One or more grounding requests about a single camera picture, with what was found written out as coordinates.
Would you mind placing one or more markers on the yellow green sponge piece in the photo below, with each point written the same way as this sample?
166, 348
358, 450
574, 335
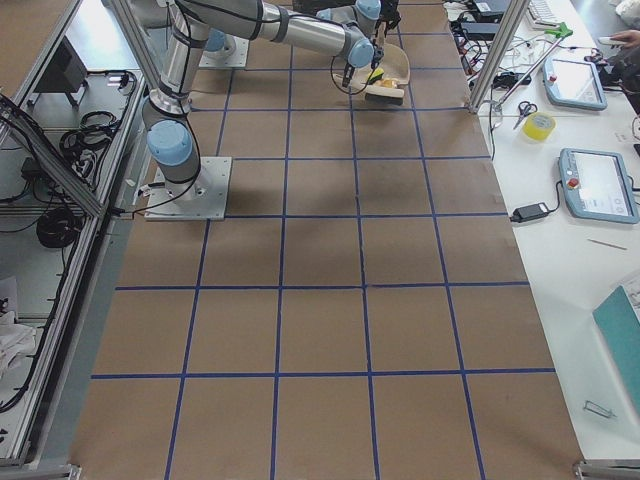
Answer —
375, 76

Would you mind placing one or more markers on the white hand brush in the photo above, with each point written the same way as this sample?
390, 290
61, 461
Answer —
373, 92

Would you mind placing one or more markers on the teach pendant near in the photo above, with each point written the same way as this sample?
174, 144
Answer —
596, 186

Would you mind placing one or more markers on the yellow toy potato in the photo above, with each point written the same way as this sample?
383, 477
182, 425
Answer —
387, 83

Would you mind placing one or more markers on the long metal rod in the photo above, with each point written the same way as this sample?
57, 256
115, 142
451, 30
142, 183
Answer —
560, 37

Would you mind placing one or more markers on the beige dustpan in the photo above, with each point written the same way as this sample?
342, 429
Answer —
395, 62

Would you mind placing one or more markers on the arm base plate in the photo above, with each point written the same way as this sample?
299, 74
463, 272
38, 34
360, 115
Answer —
205, 199

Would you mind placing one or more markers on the teach pendant far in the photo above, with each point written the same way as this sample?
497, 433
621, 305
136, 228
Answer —
573, 84

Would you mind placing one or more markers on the yellow tape roll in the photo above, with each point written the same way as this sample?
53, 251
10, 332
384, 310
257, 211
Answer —
538, 126

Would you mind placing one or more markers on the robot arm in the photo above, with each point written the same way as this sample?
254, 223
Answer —
219, 32

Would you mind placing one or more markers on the aluminium frame post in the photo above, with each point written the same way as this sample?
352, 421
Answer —
507, 29

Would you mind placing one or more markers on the teal notebook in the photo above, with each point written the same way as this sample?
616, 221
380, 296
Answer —
618, 322

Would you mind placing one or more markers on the teach pendant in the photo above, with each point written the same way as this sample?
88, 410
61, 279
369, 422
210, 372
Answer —
573, 84
596, 186

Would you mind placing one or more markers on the black power adapter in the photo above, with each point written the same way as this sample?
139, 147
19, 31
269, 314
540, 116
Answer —
479, 30

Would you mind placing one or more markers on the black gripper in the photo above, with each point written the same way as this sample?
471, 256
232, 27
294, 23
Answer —
389, 16

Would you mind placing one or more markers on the black power brick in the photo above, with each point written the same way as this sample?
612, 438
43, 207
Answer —
530, 212

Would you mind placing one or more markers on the black handled scissors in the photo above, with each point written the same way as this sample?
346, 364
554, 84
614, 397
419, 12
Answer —
525, 108

